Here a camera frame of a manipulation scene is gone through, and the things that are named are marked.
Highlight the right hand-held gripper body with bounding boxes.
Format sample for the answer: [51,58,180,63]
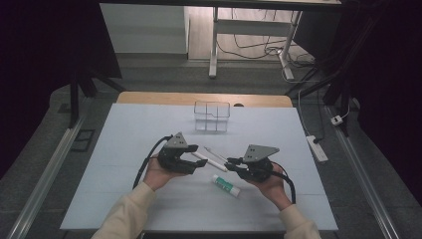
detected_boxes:
[237,143,281,183]

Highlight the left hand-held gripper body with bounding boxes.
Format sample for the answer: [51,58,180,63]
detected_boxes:
[156,131,200,175]

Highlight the green white glue stick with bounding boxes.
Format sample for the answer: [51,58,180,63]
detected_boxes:
[211,174,241,198]

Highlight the clear acrylic organizer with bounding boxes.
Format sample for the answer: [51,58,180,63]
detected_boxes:
[193,101,231,133]

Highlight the person's left hand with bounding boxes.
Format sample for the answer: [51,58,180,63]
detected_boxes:
[142,156,183,192]

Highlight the person's right hand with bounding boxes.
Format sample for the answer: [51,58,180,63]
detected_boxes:
[247,162,295,212]

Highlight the white table mat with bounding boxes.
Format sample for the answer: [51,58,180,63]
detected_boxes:
[59,103,339,232]

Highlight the white power strip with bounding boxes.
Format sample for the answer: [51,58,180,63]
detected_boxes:
[306,134,329,163]

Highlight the small white adapter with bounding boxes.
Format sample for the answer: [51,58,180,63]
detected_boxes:
[330,105,351,126]

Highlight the black tripod stand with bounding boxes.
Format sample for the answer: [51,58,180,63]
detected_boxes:
[67,64,127,129]

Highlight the black metal stand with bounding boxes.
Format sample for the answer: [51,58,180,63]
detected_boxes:
[284,13,382,137]

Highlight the dark curtain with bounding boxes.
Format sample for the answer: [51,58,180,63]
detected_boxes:
[0,0,122,180]
[344,0,422,204]

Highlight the left hand-held gripper black cable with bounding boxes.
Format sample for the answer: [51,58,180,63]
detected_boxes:
[132,133,174,190]

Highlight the hand-held gripper black cable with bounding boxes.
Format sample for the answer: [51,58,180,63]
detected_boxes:
[270,160,298,204]
[132,133,174,190]

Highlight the right hand-held gripper black cable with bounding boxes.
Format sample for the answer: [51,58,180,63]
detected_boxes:
[270,160,298,204]

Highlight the white power strip cable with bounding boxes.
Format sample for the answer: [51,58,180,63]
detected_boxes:
[297,89,312,137]

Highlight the black floor socket frame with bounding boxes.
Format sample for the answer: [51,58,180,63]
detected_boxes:
[70,128,97,153]

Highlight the aluminium rail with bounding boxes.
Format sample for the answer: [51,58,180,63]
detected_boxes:
[323,105,402,239]
[6,116,88,239]

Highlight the black floor cables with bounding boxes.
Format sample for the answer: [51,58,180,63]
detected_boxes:
[217,9,317,69]

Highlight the white desk frame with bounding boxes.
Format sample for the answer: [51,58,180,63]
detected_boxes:
[208,6,305,81]

